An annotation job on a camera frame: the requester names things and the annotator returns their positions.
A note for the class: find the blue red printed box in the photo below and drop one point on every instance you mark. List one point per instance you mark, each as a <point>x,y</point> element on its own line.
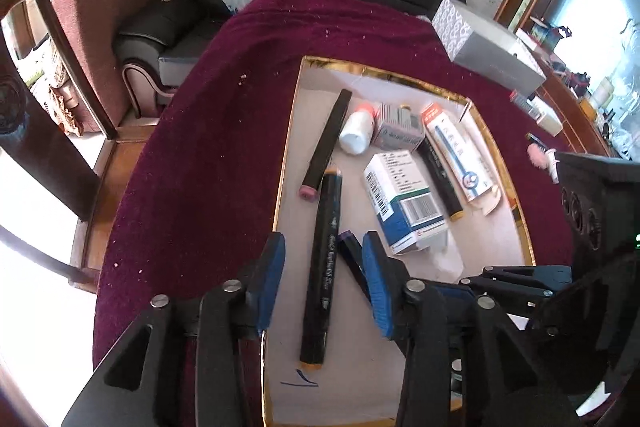
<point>542,34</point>

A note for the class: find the white jar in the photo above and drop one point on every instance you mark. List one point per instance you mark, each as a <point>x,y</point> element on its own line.
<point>603,92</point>

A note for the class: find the dark wooden chair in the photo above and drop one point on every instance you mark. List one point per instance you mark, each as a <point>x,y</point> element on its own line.
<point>45,147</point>

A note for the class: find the small grey box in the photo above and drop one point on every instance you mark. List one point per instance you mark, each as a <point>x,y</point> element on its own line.
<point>397,132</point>

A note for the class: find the maroon tablecloth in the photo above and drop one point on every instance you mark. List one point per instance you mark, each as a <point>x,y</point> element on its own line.
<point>210,132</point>

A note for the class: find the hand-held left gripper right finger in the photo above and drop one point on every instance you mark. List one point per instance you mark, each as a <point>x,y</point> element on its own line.
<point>377,287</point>

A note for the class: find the beige cardboard box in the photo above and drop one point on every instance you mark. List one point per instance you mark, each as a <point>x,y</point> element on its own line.
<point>549,123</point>

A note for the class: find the grey red-ended barcode box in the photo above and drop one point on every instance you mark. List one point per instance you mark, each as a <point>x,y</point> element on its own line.
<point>522,99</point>

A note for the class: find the black marker pink cap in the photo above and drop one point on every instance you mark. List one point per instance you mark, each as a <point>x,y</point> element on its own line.
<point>327,142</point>

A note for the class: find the blue white barcode box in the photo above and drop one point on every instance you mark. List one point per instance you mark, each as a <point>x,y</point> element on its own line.
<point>400,192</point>

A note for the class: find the grey shoe box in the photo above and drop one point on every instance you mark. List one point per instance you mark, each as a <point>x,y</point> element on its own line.
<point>485,47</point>

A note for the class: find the black marker orange caps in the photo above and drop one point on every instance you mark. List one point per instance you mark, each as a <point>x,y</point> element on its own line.
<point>320,267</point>

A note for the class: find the white blue carton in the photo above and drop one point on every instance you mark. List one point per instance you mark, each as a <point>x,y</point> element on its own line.
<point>457,152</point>

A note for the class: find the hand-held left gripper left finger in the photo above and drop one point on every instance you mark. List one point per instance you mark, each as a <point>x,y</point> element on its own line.
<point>267,279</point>

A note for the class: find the white tray gold rim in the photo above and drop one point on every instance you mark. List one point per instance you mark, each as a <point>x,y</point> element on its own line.
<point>360,382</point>

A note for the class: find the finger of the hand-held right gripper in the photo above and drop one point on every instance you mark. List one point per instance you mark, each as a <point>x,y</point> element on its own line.
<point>520,294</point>
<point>525,275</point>

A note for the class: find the red fabric armchair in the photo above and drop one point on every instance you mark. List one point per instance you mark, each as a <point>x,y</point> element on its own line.
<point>110,7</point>

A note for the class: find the small white bottle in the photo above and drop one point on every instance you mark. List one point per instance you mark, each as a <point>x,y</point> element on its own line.
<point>356,132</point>

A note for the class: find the black marker yellow caps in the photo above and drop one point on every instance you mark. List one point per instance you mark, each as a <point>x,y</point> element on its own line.
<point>440,179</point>

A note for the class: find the patterned cushion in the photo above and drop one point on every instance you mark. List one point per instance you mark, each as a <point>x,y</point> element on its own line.
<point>60,102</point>

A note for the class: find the pink fuzzy hair clip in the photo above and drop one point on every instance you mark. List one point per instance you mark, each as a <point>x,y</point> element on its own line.
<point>537,156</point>

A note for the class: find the black marker purple cap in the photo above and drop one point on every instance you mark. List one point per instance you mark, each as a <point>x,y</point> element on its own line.
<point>350,257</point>

